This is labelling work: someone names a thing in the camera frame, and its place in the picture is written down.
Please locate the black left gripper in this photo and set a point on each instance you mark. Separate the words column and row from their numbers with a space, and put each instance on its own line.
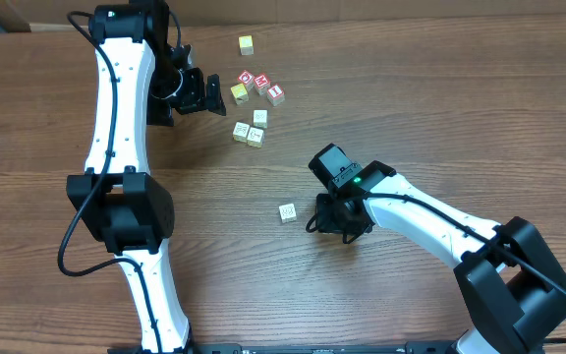
column 199, row 90

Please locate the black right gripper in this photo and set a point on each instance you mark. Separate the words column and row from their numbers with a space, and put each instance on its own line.
column 329, row 218

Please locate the wooden block with pretzel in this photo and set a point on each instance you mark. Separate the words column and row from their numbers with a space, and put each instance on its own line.
column 287, row 213

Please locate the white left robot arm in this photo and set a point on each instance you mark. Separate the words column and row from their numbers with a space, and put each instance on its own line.
column 143, row 80

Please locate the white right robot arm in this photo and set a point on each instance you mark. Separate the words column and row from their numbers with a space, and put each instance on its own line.
column 513, row 286

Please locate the wooden block yellow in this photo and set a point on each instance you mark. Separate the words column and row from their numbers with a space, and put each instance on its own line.
column 240, row 93
column 246, row 45

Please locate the wooden block with K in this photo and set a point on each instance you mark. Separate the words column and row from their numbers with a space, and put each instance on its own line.
column 240, row 132

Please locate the wooden block red letter C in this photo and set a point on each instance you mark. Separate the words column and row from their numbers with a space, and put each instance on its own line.
column 247, row 79

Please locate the wooden block with turtle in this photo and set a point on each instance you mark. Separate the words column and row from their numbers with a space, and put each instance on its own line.
column 260, row 118

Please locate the wooden block red letter M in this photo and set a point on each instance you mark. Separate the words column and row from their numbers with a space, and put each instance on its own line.
column 262, row 83

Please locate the wooden block with umbrella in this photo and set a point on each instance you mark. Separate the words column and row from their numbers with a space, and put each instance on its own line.
column 255, row 137

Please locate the wooden block red letter I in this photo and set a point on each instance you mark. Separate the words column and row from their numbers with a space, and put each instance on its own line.
column 275, row 95

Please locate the far wooden block yellow top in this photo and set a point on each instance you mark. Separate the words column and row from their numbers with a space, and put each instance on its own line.
column 246, row 45

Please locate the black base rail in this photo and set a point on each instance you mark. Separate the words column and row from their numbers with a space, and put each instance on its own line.
column 414, row 347

